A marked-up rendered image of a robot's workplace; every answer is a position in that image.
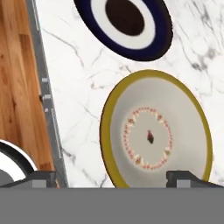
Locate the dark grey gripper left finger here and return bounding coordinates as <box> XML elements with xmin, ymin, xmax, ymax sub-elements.
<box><xmin>0</xmin><ymin>170</ymin><xmax>57</xmax><ymax>189</ymax></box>

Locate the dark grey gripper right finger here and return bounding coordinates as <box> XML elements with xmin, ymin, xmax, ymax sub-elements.
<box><xmin>165</xmin><ymin>170</ymin><xmax>224</xmax><ymax>189</ymax></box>

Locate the grey cabinet front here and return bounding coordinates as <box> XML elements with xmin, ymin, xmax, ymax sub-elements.
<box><xmin>25</xmin><ymin>0</ymin><xmax>69</xmax><ymax>188</ymax></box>

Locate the white and black round object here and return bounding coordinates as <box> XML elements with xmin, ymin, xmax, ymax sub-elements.
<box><xmin>0</xmin><ymin>139</ymin><xmax>39</xmax><ymax>187</ymax></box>

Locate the yellow-rimmed grey plate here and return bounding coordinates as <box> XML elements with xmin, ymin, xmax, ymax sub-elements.
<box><xmin>99</xmin><ymin>69</ymin><xmax>214</xmax><ymax>189</ymax></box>

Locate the blue-rimmed white plate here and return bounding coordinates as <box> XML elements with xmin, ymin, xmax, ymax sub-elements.
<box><xmin>73</xmin><ymin>0</ymin><xmax>174</xmax><ymax>62</ymax></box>

